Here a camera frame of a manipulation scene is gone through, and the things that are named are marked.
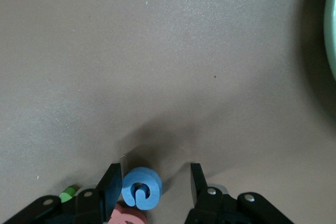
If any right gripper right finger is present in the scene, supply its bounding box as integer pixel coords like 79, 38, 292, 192
185, 163, 238, 224

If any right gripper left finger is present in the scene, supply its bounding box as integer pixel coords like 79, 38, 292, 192
76, 163, 123, 224

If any blue foam letter G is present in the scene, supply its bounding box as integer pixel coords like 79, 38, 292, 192
121, 166, 163, 211

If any red foam letter Q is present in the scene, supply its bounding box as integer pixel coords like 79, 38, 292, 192
107, 201, 148, 224

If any green foam capital N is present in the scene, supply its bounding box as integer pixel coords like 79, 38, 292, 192
59, 186, 79, 204

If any brown table cover sheet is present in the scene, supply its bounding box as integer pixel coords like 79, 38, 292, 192
0, 0, 336, 224

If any light green plate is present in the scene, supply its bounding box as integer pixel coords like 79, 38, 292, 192
323, 0, 336, 82

